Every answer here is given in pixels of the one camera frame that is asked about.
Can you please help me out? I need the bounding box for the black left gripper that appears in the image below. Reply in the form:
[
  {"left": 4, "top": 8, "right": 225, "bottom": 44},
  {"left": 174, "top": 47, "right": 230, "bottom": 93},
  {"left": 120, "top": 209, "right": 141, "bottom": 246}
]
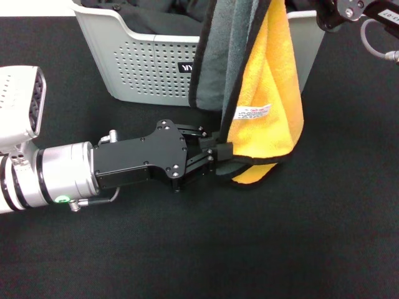
[{"left": 92, "top": 118, "right": 234, "bottom": 193}]

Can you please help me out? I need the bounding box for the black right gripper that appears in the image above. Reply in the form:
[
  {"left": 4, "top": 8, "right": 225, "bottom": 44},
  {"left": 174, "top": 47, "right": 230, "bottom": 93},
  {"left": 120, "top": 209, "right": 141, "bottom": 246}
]
[{"left": 314, "top": 0, "right": 399, "bottom": 32}]

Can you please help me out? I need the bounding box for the yellow grey towel black trim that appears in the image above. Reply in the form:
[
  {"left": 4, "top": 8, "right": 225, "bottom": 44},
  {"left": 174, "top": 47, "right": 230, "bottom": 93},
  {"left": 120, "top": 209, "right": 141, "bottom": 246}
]
[{"left": 188, "top": 0, "right": 305, "bottom": 190}]

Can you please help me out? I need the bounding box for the grey perforated plastic storage box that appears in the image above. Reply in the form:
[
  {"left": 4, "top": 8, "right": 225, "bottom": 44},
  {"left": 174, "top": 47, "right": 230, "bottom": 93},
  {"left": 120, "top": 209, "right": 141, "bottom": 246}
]
[{"left": 69, "top": 0, "right": 327, "bottom": 108}]

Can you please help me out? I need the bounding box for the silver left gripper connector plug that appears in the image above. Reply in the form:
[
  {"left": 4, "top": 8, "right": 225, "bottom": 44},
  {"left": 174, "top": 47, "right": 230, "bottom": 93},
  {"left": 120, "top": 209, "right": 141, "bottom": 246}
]
[{"left": 98, "top": 129, "right": 120, "bottom": 146}]

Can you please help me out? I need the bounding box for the black clothes pile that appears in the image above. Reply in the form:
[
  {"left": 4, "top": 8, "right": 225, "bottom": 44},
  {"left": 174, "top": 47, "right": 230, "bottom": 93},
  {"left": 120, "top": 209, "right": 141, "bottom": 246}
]
[{"left": 80, "top": 0, "right": 316, "bottom": 36}]

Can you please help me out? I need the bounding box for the right arm gripper cable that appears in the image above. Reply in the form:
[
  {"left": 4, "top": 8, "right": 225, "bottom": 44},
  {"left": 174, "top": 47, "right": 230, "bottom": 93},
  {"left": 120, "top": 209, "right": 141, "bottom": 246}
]
[{"left": 360, "top": 18, "right": 399, "bottom": 65}]

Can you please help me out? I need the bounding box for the arm gripper cable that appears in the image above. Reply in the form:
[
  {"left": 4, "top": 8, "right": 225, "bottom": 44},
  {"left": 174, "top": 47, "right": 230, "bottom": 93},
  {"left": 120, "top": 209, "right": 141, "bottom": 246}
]
[
  {"left": 69, "top": 186, "right": 121, "bottom": 213},
  {"left": 360, "top": 18, "right": 399, "bottom": 65}
]

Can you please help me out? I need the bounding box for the left arm gripper cable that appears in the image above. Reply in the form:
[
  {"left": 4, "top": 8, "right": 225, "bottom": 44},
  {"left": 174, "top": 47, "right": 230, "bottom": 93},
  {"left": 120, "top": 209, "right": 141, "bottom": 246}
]
[{"left": 69, "top": 186, "right": 121, "bottom": 213}]

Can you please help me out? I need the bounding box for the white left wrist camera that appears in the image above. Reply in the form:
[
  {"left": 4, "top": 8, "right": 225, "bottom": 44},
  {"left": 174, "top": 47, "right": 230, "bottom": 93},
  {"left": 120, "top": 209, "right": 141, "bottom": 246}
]
[{"left": 0, "top": 65, "right": 47, "bottom": 154}]

